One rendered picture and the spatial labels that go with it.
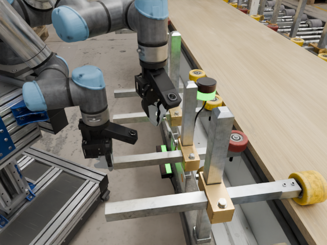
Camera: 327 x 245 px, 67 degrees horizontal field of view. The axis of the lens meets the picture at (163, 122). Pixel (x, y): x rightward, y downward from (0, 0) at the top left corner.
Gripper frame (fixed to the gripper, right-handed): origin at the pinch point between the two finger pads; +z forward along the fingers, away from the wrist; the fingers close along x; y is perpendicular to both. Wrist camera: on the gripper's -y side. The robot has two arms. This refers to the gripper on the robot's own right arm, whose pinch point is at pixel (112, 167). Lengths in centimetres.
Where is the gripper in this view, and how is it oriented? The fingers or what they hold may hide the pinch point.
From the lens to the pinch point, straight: 85.9
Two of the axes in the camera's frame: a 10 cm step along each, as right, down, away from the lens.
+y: -9.9, 0.9, -1.2
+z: 0.0, 8.0, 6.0
